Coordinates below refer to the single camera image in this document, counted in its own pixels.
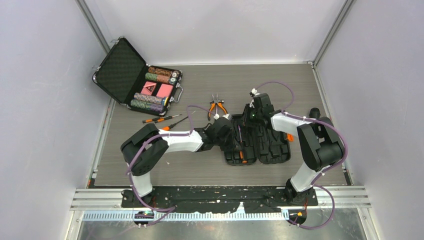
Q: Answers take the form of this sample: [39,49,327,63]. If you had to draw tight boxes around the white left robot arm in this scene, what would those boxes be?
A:
[120,114,233,207]

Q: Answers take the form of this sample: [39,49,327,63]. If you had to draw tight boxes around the black aluminium poker chip case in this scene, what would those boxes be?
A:
[92,36,183,117]

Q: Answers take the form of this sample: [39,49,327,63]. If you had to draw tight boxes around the small orange precision screwdriver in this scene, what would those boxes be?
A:
[142,117,168,124]

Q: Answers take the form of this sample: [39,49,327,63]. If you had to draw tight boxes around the black cylinder flashlight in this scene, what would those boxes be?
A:
[309,107,321,119]

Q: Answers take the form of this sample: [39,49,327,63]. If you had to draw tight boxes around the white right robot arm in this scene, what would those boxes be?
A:
[245,93,345,205]

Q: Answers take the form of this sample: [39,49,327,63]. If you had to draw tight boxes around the red playing card deck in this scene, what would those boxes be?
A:
[155,83,174,98]

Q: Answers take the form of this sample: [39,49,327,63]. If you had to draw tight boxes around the black plastic tool case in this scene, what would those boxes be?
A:
[224,114,291,166]

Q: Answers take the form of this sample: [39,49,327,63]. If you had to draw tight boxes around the orange handled pliers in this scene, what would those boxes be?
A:
[207,93,228,121]

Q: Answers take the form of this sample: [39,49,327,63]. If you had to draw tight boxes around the black orange stubby screwdriver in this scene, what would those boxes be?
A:
[237,125,248,164]

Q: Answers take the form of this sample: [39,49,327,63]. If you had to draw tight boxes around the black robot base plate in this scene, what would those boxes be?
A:
[121,186,318,214]

